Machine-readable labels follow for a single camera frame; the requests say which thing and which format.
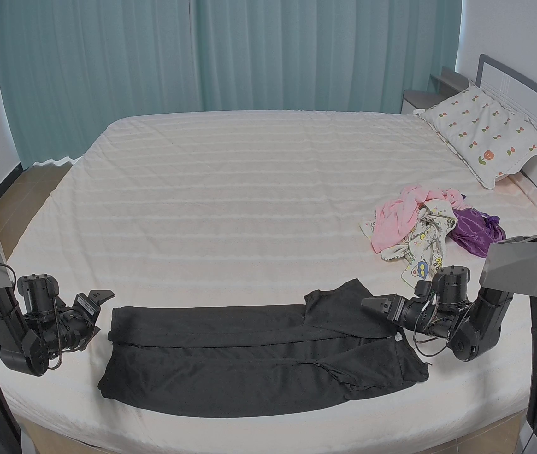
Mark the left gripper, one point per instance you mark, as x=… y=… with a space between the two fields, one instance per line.
x=86 y=312

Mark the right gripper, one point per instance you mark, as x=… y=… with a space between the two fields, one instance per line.
x=410 y=317

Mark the black T-shirt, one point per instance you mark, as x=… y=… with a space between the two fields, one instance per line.
x=226 y=362

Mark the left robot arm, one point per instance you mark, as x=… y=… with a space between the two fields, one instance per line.
x=13 y=343

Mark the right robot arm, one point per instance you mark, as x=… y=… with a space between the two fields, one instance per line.
x=519 y=267

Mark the bed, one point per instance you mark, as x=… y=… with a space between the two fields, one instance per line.
x=226 y=182

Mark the white printed garment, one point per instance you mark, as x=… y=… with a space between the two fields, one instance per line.
x=427 y=253

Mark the pink garment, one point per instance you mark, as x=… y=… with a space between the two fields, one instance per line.
x=391 y=225

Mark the purple garment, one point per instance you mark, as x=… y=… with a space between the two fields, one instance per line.
x=476 y=232

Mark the white printed pillow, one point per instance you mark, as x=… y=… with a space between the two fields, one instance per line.
x=486 y=130

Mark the grey bedside table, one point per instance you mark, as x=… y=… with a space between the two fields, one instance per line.
x=420 y=100

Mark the blue-green curtain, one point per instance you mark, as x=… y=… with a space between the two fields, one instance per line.
x=320 y=40
x=98 y=64

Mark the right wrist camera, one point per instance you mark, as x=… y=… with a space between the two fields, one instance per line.
x=424 y=287

